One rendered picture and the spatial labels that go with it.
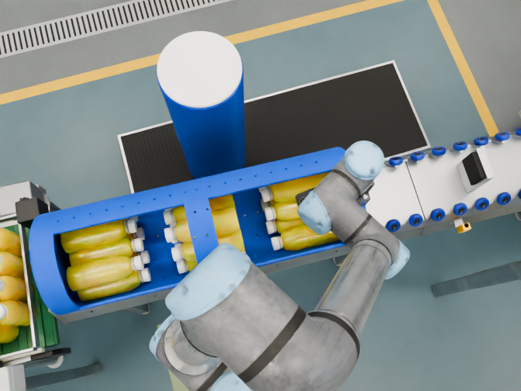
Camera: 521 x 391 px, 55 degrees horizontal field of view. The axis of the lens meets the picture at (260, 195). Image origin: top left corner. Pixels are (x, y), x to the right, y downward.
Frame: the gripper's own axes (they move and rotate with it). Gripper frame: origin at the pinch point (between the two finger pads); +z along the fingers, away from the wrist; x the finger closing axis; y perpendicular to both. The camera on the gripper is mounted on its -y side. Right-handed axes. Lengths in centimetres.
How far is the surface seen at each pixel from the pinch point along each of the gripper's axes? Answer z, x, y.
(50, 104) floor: 126, 118, -102
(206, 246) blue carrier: 5.2, -1.4, -32.3
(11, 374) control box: 18, -20, -90
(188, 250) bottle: 13.6, 0.2, -37.8
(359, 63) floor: 125, 104, 69
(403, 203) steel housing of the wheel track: 33.6, 2.6, 32.0
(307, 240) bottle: 19.8, -3.8, -4.1
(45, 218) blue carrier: 7, 17, -72
